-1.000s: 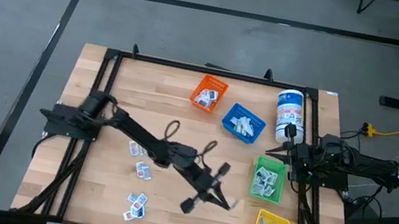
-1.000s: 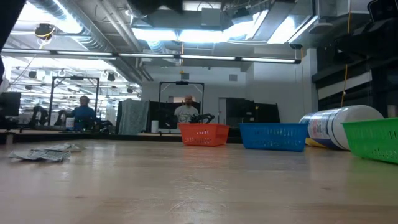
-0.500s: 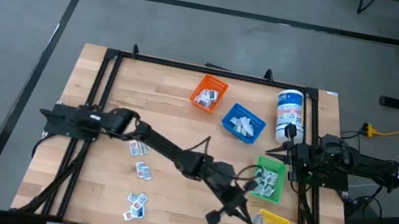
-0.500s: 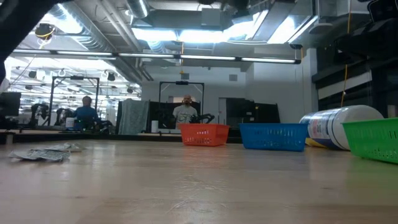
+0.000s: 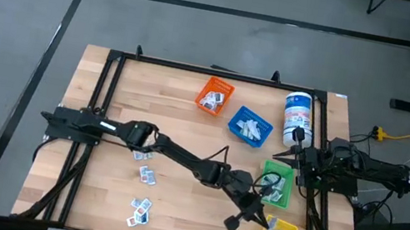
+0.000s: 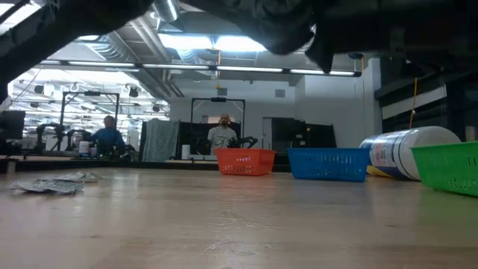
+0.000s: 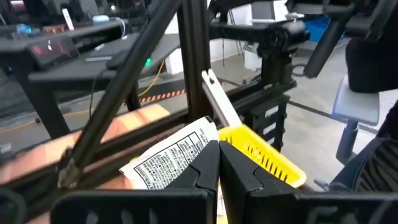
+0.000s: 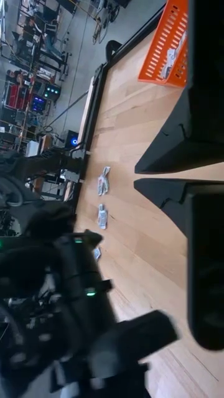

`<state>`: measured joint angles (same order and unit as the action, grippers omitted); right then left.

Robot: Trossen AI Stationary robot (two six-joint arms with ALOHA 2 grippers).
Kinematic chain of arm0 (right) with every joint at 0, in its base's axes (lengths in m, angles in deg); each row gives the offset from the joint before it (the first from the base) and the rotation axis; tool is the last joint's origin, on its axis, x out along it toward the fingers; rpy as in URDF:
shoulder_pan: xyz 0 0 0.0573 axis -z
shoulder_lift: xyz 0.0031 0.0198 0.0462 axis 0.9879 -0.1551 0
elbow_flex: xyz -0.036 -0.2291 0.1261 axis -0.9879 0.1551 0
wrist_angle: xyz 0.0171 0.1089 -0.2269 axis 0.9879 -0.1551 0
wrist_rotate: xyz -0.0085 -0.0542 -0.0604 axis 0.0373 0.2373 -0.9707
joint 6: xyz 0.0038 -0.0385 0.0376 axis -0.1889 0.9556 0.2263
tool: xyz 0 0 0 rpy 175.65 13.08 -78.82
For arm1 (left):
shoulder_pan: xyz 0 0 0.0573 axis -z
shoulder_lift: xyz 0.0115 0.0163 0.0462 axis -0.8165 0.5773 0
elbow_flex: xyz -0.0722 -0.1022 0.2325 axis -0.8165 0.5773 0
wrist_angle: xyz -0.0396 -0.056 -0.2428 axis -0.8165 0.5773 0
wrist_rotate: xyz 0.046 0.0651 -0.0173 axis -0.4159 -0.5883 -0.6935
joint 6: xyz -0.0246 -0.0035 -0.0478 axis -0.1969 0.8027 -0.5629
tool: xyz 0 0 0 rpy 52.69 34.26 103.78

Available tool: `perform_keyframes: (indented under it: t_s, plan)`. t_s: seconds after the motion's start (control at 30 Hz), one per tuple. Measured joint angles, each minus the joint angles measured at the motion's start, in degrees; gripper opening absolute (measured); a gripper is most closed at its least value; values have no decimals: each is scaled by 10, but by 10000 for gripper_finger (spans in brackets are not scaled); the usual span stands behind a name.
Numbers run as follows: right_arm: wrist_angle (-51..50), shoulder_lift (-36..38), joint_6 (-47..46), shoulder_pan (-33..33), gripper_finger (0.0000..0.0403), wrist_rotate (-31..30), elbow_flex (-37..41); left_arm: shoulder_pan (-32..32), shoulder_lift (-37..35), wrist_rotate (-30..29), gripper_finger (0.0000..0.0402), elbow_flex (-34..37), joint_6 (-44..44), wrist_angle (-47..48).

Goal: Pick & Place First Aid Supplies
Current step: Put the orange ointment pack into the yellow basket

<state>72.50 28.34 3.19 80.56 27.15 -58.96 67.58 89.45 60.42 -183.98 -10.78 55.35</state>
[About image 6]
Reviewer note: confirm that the black distant robot arm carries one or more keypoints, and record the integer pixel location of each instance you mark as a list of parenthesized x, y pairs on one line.
[(244, 142)]

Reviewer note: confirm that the person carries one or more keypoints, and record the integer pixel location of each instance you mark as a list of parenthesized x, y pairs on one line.
[(222, 136), (108, 136)]

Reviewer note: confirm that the white packet blue print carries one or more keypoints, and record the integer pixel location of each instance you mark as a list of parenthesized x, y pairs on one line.
[(30, 185)]

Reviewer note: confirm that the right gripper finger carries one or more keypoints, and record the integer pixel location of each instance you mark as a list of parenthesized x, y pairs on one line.
[(324, 52)]

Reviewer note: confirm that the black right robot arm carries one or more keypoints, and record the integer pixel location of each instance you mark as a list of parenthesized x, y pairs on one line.
[(392, 22)]

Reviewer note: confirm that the ceiling light strip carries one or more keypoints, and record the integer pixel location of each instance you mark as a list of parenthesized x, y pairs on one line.
[(343, 73), (175, 66)]

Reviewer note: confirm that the white packet green print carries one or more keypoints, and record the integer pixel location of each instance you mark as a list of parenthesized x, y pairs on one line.
[(80, 176)]

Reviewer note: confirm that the white bottle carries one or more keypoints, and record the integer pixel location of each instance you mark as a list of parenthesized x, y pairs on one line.
[(84, 147)]

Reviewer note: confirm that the orange plastic basket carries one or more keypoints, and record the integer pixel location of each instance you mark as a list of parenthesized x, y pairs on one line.
[(246, 162)]

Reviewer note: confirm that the white wipes canister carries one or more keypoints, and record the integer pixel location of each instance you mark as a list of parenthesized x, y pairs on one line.
[(411, 149)]

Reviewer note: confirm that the black monitor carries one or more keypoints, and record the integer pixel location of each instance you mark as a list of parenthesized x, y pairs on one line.
[(11, 125)]

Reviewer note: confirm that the blue plastic basket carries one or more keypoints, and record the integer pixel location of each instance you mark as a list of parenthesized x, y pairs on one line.
[(328, 164)]

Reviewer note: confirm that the silver ceiling duct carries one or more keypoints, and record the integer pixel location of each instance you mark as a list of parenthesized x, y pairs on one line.
[(108, 50)]

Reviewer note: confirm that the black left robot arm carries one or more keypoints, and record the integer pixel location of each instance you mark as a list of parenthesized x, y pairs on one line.
[(56, 33)]

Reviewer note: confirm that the black cabinet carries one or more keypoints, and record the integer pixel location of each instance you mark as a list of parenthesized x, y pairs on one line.
[(302, 134)]

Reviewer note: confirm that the black gantry frame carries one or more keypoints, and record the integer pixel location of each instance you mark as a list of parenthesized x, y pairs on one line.
[(91, 93), (218, 99)]

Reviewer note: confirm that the white paper roll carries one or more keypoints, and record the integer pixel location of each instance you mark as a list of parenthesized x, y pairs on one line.
[(186, 152)]

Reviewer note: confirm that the grey hanging cloth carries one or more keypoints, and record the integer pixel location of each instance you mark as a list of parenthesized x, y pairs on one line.
[(160, 140)]

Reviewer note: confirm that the green plastic basket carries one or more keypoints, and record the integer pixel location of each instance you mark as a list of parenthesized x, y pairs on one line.
[(448, 168)]

